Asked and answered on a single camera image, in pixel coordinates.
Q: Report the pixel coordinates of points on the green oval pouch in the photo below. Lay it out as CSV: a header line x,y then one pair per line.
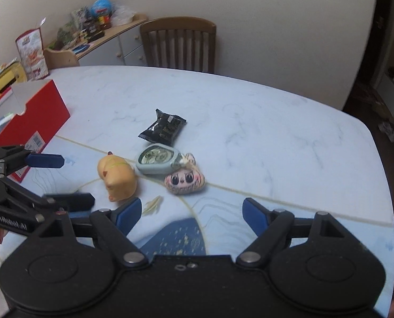
x,y
159,159

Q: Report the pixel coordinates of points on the red cardboard box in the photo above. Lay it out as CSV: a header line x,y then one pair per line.
x,y
39,113

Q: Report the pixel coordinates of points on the yellow green tissue box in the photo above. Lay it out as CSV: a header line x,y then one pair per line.
x,y
11,73

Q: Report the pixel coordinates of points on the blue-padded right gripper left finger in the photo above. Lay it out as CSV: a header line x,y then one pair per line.
x,y
125,217

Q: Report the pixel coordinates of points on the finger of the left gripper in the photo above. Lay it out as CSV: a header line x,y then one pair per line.
x,y
72,203
18,157

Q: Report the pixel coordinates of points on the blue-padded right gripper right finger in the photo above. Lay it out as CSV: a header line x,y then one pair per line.
x,y
260,219

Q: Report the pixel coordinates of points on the blue globe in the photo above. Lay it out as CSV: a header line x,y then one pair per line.
x,y
101,7

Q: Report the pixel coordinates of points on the yellow plush toy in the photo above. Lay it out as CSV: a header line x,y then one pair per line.
x,y
118,176

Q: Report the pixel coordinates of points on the doll face plush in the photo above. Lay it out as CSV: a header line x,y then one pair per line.
x,y
186,180

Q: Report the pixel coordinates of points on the light wooden sideboard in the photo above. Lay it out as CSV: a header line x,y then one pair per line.
x,y
120,45

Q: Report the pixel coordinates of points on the red white snack bag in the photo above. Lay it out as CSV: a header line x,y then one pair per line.
x,y
31,51

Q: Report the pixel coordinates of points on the dark wooden chair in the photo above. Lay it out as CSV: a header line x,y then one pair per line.
x,y
180,42

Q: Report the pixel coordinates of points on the black snack packet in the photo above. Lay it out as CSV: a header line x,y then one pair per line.
x,y
164,130

